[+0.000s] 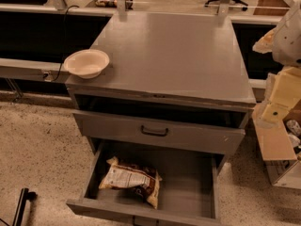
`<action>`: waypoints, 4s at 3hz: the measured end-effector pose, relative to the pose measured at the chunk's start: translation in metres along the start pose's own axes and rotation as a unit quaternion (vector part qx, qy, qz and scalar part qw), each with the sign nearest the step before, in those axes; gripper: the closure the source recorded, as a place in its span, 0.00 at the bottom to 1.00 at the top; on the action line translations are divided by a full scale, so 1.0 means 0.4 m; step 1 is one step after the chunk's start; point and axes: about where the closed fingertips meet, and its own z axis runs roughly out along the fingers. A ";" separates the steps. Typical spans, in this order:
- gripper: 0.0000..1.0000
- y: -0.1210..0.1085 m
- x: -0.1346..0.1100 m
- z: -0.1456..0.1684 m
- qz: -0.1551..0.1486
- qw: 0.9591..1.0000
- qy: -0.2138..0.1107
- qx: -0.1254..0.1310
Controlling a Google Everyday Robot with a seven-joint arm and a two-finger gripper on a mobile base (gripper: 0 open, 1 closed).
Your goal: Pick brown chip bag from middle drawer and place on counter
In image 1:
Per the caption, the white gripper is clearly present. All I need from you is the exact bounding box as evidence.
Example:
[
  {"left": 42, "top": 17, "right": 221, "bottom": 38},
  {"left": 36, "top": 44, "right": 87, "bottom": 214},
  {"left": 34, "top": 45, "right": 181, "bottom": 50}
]
[{"left": 252, "top": 28, "right": 301, "bottom": 124}]

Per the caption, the brown chip bag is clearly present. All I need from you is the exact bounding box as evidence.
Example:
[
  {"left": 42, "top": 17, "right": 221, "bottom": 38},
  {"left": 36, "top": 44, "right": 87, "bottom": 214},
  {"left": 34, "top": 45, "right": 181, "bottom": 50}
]
[{"left": 99, "top": 156, "right": 162, "bottom": 209}]

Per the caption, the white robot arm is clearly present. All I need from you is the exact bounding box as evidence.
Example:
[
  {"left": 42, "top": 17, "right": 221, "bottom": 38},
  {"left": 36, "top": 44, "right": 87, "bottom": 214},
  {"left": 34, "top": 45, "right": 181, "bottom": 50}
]
[{"left": 253, "top": 1, "right": 301, "bottom": 125}]

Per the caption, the grey drawer cabinet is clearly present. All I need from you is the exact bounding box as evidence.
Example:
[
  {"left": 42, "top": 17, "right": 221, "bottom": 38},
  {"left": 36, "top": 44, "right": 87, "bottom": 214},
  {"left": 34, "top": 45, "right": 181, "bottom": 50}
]
[{"left": 64, "top": 10, "right": 258, "bottom": 226}]

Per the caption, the grey top drawer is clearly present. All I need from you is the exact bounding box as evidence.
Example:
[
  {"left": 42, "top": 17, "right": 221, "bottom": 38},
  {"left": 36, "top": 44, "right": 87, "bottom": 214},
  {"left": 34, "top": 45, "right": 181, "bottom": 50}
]
[{"left": 73, "top": 110, "right": 245, "bottom": 154}]

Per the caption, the grey open middle drawer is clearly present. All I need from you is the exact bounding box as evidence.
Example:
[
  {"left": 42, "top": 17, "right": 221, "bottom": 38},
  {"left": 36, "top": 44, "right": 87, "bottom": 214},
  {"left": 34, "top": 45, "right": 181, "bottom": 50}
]
[{"left": 67, "top": 141, "right": 223, "bottom": 226}]

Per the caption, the black office chair base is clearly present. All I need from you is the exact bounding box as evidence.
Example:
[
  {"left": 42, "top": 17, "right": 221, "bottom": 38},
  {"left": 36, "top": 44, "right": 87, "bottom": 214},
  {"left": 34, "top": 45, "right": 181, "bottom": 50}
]
[{"left": 204, "top": 0, "right": 249, "bottom": 12}]

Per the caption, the open cardboard box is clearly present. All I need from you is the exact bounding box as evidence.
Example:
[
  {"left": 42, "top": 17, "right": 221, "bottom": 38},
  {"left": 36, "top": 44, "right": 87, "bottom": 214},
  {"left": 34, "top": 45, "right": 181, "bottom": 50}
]
[{"left": 252, "top": 105, "right": 301, "bottom": 189}]

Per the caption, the white bowl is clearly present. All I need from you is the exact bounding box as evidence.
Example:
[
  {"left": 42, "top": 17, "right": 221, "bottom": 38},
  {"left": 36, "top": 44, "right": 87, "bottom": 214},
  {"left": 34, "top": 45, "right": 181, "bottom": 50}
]
[{"left": 64, "top": 49, "right": 110, "bottom": 79}]

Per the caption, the black bar on floor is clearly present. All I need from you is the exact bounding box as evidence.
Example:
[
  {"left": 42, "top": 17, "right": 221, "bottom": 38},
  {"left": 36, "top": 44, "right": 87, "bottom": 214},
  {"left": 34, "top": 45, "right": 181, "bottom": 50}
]
[{"left": 12, "top": 187, "right": 37, "bottom": 226}]

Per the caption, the black drawer handle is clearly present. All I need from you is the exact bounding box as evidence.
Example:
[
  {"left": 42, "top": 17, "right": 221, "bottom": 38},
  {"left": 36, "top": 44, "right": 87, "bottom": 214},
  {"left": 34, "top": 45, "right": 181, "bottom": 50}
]
[{"left": 140, "top": 125, "right": 169, "bottom": 137}]

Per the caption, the black cable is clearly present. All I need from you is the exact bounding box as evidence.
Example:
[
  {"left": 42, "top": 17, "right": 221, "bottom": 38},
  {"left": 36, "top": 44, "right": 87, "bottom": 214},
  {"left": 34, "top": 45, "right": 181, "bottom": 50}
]
[{"left": 50, "top": 5, "right": 81, "bottom": 83}]

